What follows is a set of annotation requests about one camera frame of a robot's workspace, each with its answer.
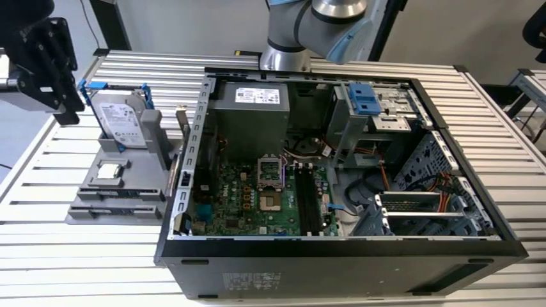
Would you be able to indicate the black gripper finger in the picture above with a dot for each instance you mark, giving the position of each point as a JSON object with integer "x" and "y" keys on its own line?
{"x": 66, "y": 41}
{"x": 51, "y": 80}

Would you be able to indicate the RAM stick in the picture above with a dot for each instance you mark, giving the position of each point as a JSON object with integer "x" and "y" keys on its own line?
{"x": 113, "y": 210}
{"x": 120, "y": 192}

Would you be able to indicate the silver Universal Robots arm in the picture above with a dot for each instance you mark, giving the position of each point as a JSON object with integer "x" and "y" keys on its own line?
{"x": 286, "y": 28}

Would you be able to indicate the black RAM slot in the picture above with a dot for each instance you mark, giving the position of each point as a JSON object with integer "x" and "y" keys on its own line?
{"x": 301, "y": 198}
{"x": 312, "y": 198}
{"x": 306, "y": 198}
{"x": 317, "y": 198}

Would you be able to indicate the hard disk in blue carrier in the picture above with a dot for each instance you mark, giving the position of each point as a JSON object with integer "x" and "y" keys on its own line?
{"x": 120, "y": 118}

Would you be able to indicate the silver CPU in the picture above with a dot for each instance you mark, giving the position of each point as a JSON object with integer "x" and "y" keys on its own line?
{"x": 110, "y": 171}

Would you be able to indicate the black graphics card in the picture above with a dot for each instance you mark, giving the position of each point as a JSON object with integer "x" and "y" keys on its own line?
{"x": 182, "y": 120}

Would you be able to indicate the grey parts rack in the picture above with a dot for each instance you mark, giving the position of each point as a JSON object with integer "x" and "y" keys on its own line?
{"x": 141, "y": 166}

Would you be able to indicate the small yellow black tag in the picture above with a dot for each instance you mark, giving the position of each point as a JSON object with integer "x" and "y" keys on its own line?
{"x": 240, "y": 52}

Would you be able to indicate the grey power supply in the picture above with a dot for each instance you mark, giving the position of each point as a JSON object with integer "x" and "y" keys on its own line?
{"x": 248, "y": 128}

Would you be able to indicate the blue expansion slot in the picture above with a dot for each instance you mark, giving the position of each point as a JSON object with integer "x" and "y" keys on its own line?
{"x": 204, "y": 212}

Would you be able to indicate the green motherboard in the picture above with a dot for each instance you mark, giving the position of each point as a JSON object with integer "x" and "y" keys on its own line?
{"x": 240, "y": 204}

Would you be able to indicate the round black fan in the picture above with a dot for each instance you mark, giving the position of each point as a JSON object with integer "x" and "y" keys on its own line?
{"x": 308, "y": 146}

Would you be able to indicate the CPU socket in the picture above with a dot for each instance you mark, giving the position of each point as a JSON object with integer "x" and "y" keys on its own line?
{"x": 272, "y": 201}

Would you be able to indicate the blue drive latch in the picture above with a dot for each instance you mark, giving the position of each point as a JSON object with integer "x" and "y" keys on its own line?
{"x": 362, "y": 99}

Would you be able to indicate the black PC case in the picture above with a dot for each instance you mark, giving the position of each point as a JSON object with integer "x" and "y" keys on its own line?
{"x": 298, "y": 275}

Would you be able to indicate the grey metal disk bay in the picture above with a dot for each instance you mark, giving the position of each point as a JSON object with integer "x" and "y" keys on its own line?
{"x": 409, "y": 199}

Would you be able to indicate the slatted metal side table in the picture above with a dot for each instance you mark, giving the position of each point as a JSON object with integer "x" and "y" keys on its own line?
{"x": 531, "y": 86}

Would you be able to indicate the black office chair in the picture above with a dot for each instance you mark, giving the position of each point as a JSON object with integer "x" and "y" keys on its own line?
{"x": 536, "y": 32}

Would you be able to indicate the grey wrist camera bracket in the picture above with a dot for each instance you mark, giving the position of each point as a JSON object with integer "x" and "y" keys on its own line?
{"x": 17, "y": 100}

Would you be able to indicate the black frame post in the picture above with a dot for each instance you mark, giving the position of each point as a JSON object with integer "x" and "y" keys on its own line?
{"x": 388, "y": 28}
{"x": 116, "y": 25}

